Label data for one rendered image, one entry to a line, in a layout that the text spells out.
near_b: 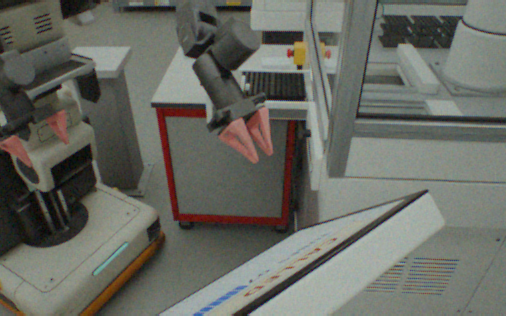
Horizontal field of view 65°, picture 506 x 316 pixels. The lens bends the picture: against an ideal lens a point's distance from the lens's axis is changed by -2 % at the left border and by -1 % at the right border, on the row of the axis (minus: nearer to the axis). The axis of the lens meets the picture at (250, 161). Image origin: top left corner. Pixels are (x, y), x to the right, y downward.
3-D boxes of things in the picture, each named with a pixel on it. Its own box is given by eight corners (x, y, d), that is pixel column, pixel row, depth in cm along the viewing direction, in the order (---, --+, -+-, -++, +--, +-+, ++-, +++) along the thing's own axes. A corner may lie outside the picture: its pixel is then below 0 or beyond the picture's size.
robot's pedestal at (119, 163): (91, 196, 225) (51, 71, 179) (106, 164, 249) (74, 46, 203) (144, 197, 225) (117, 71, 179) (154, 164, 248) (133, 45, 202)
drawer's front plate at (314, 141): (311, 191, 105) (315, 157, 99) (305, 131, 129) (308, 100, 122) (318, 191, 105) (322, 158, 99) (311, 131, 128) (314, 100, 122)
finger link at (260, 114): (289, 142, 68) (261, 96, 69) (257, 159, 65) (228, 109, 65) (271, 156, 74) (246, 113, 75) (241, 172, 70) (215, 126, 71)
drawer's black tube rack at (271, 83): (238, 111, 135) (238, 94, 131) (242, 87, 149) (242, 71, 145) (304, 113, 134) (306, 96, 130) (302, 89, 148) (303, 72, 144)
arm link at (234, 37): (214, 43, 79) (177, 31, 73) (251, 3, 71) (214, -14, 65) (230, 94, 74) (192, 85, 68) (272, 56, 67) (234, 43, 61)
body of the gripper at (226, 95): (270, 100, 70) (248, 65, 70) (222, 120, 65) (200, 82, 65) (255, 116, 75) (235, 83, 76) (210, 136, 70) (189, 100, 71)
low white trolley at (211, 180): (173, 235, 202) (150, 101, 156) (193, 160, 251) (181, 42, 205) (288, 240, 199) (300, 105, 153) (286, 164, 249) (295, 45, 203)
